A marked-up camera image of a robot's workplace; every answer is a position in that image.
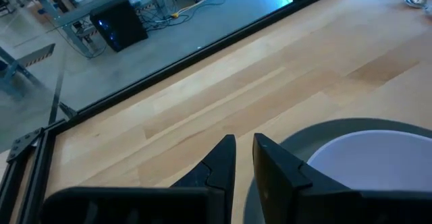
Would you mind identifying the yellow and white floor cable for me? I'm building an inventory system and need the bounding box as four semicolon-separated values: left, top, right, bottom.
169;0;227;20

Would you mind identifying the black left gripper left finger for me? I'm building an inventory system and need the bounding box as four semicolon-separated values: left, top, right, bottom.
171;134;237;224

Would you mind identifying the grey metal workbench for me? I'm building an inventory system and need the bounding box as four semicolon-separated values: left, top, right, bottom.
30;0;177;59

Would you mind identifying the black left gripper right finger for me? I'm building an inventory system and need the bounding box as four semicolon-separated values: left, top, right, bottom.
252;132;362;224

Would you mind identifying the purple bowl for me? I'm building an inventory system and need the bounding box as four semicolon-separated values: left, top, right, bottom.
306;130;432;193

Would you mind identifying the grey round plate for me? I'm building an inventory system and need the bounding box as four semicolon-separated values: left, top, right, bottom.
242;117;432;224

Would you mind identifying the black computer tower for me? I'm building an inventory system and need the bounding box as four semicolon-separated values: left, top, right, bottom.
88;0;150;53

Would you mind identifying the grey stand with hazard stripes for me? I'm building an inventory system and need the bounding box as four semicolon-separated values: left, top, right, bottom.
0;43;57;99

